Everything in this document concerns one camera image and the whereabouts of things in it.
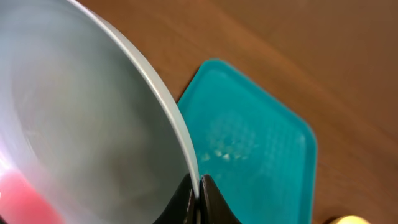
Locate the light blue plate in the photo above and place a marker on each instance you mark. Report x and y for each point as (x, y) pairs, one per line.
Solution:
(89, 131)

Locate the teal plastic tray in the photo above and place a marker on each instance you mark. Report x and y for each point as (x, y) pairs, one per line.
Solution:
(261, 155)

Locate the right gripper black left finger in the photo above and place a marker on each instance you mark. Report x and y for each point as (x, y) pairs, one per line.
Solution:
(181, 207)

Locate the yellow plate back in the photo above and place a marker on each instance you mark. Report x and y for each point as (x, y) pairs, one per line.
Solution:
(349, 219)

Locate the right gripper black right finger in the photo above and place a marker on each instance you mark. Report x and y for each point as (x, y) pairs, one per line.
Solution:
(213, 207)

